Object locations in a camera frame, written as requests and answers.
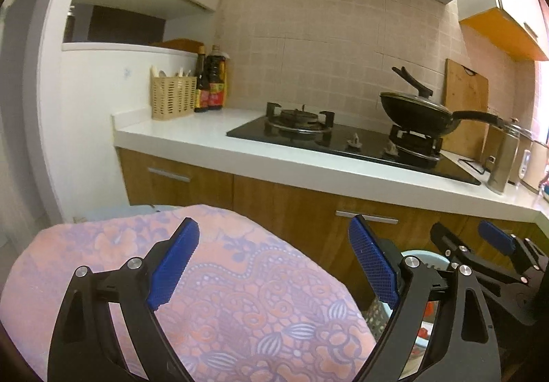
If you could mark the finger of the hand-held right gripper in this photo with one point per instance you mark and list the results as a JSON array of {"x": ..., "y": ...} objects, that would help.
[
  {"x": 495, "y": 236},
  {"x": 454, "y": 245}
]

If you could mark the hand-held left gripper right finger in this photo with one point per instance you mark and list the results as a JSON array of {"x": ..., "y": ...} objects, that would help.
[{"x": 373, "y": 266}]

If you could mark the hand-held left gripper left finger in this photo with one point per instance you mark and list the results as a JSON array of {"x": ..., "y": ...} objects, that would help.
[{"x": 176, "y": 266}]

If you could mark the light blue perforated basket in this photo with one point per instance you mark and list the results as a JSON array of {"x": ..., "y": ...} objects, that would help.
[{"x": 377, "y": 317}]

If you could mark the pink floral cloth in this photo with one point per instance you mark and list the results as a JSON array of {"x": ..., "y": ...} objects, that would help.
[{"x": 240, "y": 300}]

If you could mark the stainless steel canister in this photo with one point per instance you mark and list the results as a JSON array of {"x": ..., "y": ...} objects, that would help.
[{"x": 504, "y": 159}]

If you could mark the beige electric kettle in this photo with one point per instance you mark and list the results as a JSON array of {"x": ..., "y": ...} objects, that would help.
[{"x": 536, "y": 163}]

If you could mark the black burner grate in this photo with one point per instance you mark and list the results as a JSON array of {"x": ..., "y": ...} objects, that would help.
[
  {"x": 300, "y": 118},
  {"x": 416, "y": 144}
]

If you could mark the hob control knob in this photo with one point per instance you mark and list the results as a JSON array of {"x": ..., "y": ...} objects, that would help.
[
  {"x": 354, "y": 142},
  {"x": 390, "y": 149}
]

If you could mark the black glass gas hob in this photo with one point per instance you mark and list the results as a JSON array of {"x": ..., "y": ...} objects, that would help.
[{"x": 343, "y": 148}]

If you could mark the black frying pan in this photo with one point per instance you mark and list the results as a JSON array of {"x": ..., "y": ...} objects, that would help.
[{"x": 416, "y": 114}]

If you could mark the wooden cutting board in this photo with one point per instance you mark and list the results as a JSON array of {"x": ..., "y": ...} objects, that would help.
[{"x": 465, "y": 95}]

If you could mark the beige utensil basket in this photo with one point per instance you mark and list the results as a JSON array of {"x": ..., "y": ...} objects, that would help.
[{"x": 173, "y": 101}]

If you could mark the thin dark sauce bottle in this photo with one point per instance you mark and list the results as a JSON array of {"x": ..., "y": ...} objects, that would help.
[{"x": 200, "y": 86}]

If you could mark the large dark sauce bottle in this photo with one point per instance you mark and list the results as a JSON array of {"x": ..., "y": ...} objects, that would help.
[{"x": 215, "y": 82}]

